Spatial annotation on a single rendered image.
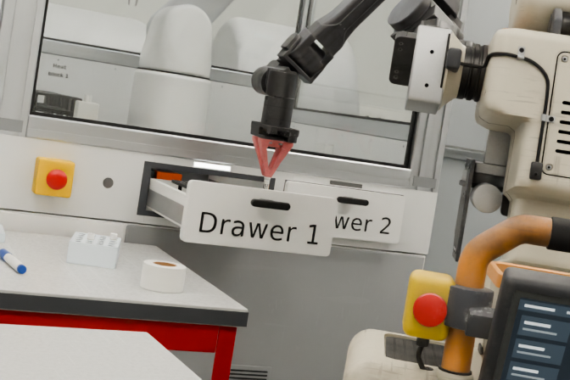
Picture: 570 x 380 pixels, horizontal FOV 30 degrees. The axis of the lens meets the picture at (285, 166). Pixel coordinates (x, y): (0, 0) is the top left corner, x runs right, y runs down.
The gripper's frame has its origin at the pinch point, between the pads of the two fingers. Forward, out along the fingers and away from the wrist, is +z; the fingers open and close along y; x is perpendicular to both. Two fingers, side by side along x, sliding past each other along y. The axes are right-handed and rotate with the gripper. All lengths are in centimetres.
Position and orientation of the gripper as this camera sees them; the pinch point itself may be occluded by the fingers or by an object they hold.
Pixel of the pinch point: (267, 172)
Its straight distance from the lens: 202.2
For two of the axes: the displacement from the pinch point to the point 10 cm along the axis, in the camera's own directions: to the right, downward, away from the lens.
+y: -3.5, -1.4, 9.2
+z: -1.6, 9.8, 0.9
